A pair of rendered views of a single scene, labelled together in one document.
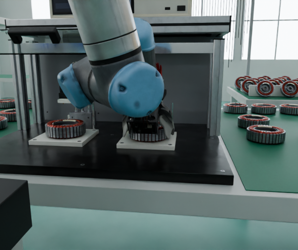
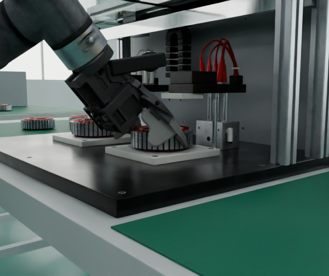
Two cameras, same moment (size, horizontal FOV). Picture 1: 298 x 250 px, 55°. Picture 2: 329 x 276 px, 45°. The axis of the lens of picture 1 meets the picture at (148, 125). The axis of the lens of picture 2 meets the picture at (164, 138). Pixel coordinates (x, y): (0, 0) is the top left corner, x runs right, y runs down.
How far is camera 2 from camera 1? 0.58 m
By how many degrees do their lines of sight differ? 44
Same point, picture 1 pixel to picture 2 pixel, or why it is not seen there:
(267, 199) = (111, 249)
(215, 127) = (281, 148)
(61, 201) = not seen: outside the picture
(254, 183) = (146, 225)
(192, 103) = (301, 113)
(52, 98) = not seen: hidden behind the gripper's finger
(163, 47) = (212, 11)
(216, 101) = (283, 98)
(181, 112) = not seen: hidden behind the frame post
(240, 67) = not seen: outside the picture
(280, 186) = (171, 242)
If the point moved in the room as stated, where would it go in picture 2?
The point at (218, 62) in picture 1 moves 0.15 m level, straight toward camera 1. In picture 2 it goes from (286, 24) to (209, 15)
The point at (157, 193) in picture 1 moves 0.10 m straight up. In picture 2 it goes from (31, 200) to (28, 125)
